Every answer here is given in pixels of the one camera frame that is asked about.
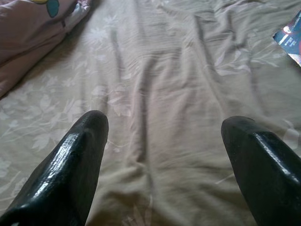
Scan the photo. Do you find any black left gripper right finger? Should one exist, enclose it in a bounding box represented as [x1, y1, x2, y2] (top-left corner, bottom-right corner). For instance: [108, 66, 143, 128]
[222, 116, 301, 226]

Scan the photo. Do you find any colourful anime cover book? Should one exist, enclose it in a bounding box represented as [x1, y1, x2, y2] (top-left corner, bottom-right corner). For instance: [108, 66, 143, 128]
[272, 10, 301, 68]

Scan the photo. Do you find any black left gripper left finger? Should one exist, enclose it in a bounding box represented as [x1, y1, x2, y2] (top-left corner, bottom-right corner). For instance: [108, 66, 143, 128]
[0, 110, 109, 226]

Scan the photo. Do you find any pink cartoon print quilt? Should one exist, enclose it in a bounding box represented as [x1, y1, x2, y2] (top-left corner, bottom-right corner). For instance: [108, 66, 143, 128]
[0, 0, 95, 98]

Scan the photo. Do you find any beige floral bed sheet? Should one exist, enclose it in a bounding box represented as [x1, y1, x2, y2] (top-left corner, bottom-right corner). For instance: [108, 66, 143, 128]
[0, 0, 301, 226]

